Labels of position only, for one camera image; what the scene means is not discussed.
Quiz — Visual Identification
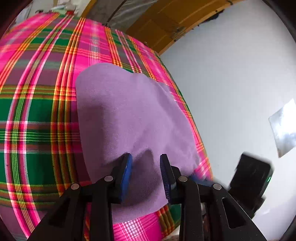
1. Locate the purple fleece garment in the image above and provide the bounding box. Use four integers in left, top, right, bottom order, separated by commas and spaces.
75, 63, 201, 223

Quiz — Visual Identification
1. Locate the pink plaid bed sheet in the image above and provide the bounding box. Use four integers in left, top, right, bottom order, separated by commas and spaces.
1, 13, 213, 240

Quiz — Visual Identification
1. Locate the brown wooden door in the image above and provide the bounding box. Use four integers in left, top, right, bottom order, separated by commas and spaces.
126, 0, 238, 55

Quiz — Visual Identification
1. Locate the plastic wrapped mattress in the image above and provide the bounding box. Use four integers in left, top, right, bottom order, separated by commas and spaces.
86, 0, 157, 29

